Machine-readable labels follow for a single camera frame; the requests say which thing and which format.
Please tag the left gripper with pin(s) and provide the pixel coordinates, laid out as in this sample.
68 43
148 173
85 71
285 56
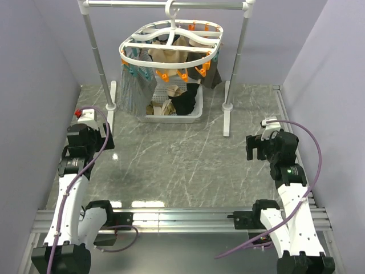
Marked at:
102 141

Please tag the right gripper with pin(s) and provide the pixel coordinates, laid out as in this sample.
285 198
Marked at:
252 142

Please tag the black underwear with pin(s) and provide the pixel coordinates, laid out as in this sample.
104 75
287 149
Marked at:
183 101

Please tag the white clip hanger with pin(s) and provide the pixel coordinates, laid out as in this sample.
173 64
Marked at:
202 37

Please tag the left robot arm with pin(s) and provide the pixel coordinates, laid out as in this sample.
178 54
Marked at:
73 230

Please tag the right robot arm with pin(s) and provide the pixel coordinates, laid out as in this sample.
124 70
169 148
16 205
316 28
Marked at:
293 232

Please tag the dark olive hanging underwear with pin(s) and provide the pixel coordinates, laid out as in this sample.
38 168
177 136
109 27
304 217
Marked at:
212 77

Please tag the striped grey hanging underwear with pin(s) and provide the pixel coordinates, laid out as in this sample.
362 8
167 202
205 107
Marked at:
137 89

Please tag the beige underwear in basket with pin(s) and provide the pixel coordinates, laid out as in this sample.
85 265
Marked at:
166 108

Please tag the beige hanging underwear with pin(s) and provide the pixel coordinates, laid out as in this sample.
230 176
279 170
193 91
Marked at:
169 56

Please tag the white clothes rack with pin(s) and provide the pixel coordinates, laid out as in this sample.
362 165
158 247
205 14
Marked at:
110 87

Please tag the white plastic basket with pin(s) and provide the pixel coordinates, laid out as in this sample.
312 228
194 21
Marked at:
160 96

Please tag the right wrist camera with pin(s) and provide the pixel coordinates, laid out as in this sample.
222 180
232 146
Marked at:
269 125

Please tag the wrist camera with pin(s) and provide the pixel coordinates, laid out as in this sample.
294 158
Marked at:
87 117
269 125

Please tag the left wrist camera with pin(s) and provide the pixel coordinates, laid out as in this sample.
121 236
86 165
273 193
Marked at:
87 117

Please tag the aluminium rail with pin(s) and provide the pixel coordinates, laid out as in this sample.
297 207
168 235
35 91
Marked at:
184 220

